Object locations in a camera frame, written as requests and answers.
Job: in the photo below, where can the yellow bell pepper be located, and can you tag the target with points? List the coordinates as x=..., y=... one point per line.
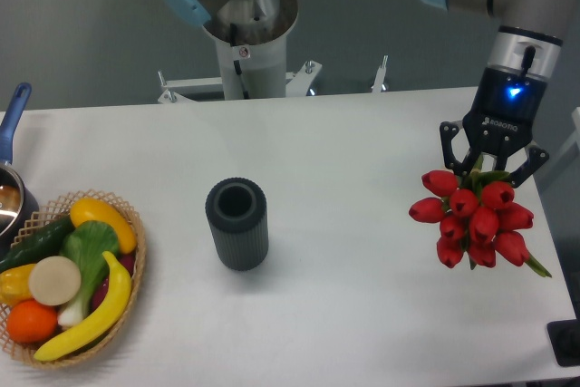
x=14, y=285

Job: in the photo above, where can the yellow squash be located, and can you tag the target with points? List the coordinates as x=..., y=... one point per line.
x=92, y=209

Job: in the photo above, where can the white furniture leg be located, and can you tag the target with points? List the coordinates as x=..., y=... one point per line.
x=567, y=153

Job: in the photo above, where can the blue handled saucepan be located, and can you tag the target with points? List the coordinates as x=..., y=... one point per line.
x=17, y=202

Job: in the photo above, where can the white metal base frame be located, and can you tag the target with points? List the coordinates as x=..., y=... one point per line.
x=297, y=84

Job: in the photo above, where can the dark grey ribbed vase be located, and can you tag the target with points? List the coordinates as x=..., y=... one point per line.
x=236, y=210

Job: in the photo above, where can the woven wicker basket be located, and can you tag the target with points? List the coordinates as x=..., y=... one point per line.
x=48, y=213

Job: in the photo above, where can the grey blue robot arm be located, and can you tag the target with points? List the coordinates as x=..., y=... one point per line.
x=528, y=41

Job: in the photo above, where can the green bok choy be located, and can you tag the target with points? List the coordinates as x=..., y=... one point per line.
x=84, y=246

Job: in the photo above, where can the beige round disc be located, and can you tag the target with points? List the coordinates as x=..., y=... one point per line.
x=54, y=281

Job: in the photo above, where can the green cucumber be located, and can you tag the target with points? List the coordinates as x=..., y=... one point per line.
x=44, y=242

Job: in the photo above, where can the black device at edge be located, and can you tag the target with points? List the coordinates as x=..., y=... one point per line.
x=564, y=338

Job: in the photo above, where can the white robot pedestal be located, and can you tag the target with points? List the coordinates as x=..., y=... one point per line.
x=250, y=39

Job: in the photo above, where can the yellow banana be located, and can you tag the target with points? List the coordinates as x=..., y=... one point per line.
x=97, y=323

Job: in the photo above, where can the red tulip bouquet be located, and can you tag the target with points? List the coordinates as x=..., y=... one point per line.
x=478, y=218

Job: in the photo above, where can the orange fruit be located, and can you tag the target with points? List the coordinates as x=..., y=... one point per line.
x=31, y=322

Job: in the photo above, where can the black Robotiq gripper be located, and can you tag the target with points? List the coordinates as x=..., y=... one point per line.
x=499, y=124

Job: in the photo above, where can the purple red vegetable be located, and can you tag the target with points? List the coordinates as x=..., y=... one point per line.
x=128, y=261

